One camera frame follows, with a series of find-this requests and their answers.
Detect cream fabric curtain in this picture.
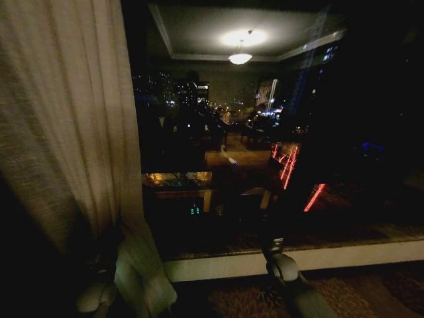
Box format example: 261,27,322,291
0,0,178,318

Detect white window sill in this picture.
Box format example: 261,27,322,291
162,236,424,283

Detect large glass window pane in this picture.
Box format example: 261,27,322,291
119,0,424,261

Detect domed ceiling lamp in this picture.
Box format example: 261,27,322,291
227,38,254,66

